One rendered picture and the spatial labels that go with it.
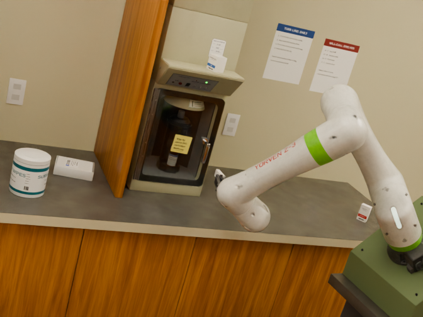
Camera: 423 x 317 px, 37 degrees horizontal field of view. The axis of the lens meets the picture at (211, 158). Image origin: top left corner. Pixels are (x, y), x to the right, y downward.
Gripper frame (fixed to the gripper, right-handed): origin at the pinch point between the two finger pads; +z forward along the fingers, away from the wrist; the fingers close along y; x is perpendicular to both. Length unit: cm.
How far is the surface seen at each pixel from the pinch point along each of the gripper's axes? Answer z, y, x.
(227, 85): 14.9, 0.6, -32.8
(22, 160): 8, 73, 7
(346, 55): 66, -83, -50
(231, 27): 23, 2, -54
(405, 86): 66, -126, -41
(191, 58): 23.0, 15.2, -38.7
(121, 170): 14.6, 34.9, 8.4
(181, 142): 22.1, 10.2, -4.2
